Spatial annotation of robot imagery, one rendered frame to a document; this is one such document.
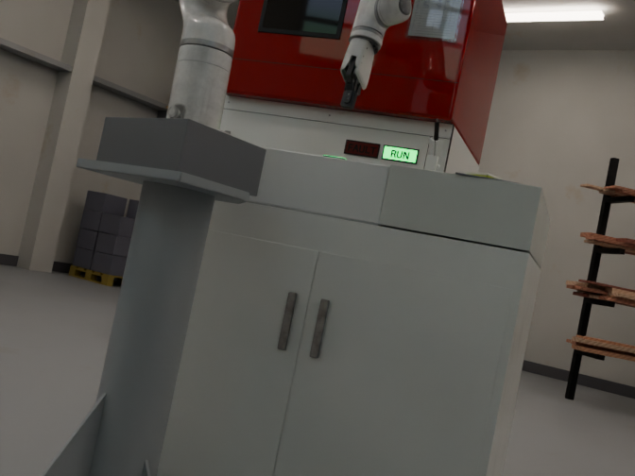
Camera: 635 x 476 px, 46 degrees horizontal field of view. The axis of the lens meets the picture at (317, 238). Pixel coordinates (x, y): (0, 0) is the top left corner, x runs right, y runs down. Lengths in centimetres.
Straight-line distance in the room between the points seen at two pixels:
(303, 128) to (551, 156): 686
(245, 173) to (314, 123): 92
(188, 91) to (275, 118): 97
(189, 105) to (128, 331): 50
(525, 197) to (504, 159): 770
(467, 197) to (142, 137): 73
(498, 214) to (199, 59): 74
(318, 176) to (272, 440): 65
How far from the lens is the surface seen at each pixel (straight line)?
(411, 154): 244
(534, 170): 927
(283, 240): 185
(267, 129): 261
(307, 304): 181
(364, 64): 192
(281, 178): 187
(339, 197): 181
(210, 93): 167
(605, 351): 667
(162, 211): 162
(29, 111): 924
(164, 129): 157
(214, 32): 170
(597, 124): 921
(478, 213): 174
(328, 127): 254
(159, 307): 162
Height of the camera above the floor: 69
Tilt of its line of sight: 2 degrees up
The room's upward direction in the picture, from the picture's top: 12 degrees clockwise
